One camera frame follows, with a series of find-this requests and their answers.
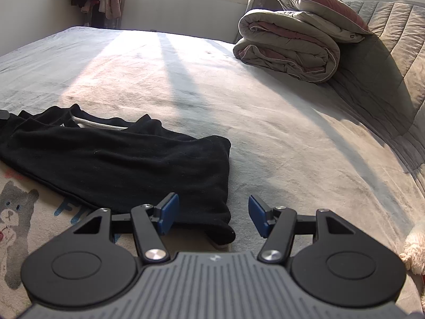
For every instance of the black garment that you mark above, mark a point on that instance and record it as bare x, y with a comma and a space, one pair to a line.
99, 159

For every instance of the hanging pink clothing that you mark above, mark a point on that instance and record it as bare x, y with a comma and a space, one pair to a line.
109, 5

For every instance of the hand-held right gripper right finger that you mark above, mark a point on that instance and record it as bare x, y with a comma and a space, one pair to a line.
258, 214

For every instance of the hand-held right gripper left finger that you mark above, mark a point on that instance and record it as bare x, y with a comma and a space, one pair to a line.
168, 212

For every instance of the grey pink pillow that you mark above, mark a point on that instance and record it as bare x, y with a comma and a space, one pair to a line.
318, 10

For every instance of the white fluffy plush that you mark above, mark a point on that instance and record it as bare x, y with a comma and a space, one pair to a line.
415, 249

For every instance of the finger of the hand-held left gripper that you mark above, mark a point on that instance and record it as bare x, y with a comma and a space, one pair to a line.
4, 114

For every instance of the grey quilted headboard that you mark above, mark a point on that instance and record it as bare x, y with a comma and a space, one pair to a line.
391, 56

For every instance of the folded grey pink duvet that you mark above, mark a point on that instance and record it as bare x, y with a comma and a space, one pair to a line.
292, 46

